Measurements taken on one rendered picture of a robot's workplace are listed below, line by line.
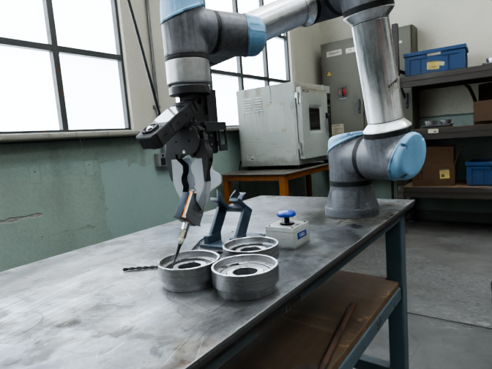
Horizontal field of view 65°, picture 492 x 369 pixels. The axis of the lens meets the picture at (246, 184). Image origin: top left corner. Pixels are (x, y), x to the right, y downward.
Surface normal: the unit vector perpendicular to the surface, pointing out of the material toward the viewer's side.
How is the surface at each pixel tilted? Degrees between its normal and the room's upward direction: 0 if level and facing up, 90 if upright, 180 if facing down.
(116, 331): 0
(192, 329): 0
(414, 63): 90
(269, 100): 90
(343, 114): 90
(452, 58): 90
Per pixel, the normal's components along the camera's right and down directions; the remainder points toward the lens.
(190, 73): 0.19, 0.10
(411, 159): 0.57, 0.18
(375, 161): -0.80, 0.31
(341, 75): -0.59, 0.14
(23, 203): 0.81, 0.00
